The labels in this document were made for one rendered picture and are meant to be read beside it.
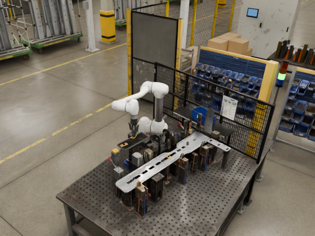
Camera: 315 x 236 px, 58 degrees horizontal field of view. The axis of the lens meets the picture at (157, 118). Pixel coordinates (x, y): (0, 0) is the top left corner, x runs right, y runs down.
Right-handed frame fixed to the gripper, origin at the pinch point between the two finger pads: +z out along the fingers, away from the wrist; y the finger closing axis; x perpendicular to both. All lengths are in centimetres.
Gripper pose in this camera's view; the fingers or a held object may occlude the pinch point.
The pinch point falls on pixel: (133, 133)
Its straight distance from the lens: 316.2
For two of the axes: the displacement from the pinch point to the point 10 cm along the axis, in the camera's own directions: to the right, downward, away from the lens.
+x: 3.3, -4.8, 8.2
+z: -0.4, 8.6, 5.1
